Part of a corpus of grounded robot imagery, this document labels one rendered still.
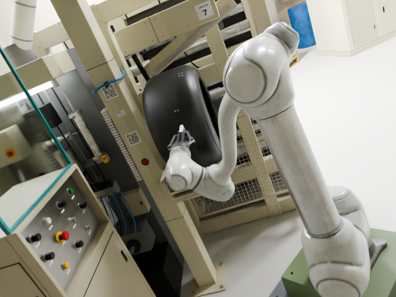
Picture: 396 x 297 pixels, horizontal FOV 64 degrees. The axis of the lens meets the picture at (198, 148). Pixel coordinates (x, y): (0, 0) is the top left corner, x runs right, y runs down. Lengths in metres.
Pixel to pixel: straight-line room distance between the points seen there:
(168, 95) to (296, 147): 0.92
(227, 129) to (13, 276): 0.98
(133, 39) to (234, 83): 1.33
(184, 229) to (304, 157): 1.42
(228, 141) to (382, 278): 0.65
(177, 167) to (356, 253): 0.63
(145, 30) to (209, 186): 1.08
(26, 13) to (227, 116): 1.53
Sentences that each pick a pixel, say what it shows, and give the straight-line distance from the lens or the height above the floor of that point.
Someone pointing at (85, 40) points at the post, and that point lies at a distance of 1.80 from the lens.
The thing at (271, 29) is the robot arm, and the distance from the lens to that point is 0.92.
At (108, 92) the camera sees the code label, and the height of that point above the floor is 1.51.
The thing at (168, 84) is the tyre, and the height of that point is 1.44.
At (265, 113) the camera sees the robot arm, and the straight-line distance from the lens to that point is 0.77.
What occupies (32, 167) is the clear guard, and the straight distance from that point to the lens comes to 1.53.
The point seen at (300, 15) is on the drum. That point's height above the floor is 0.77.
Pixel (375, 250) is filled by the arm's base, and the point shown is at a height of 0.78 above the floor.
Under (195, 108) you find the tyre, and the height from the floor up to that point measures 1.31.
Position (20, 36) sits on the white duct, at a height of 1.97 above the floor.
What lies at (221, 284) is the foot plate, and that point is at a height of 0.01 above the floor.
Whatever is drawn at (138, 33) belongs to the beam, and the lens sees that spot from 1.98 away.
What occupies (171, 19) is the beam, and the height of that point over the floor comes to 1.73.
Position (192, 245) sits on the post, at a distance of 2.22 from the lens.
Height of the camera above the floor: 1.70
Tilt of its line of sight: 21 degrees down
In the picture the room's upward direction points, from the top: 23 degrees counter-clockwise
